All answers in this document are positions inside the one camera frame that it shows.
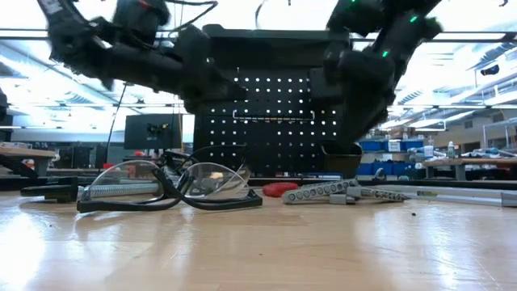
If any wooden workbench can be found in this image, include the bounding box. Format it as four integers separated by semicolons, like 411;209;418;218
422;157;517;182
0;145;57;179

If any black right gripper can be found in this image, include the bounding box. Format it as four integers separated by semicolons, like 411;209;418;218
337;48;397;154

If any black computer monitor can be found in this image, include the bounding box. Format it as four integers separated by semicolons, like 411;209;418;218
124;113;183;151

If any black left wrist camera cable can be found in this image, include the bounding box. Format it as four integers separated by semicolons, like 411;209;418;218
163;0;219;33

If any black pegboard tool stand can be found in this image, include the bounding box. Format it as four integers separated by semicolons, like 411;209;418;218
192;23;356;179

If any black C-clamp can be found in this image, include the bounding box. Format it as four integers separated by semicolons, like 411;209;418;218
19;175;179;205

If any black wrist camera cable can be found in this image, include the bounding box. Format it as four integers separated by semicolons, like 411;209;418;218
254;0;270;29
163;0;219;33

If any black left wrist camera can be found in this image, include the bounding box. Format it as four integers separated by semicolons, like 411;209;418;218
111;0;171;41

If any clear safety glasses black frame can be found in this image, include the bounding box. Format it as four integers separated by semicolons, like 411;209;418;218
161;144;252;191
75;159;264;214

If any red T-handle hex key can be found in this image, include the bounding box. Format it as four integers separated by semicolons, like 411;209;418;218
261;181;300;199

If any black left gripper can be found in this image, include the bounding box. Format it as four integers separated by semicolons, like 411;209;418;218
103;24;248;115

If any hanging black cable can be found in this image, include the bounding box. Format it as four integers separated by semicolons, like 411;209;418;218
105;82;128;154

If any black equipment box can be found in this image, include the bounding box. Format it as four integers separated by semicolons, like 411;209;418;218
60;145;95;170

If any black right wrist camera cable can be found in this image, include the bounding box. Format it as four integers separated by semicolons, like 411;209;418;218
254;0;270;29

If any black plastic pegboard bin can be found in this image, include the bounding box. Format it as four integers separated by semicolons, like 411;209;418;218
321;141;364;179

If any blue storage bin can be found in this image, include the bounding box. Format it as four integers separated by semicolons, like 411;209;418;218
359;161;409;177
359;140;385;154
401;139;425;152

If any long wire tool holder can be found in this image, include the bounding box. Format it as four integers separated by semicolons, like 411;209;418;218
233;108;316;122

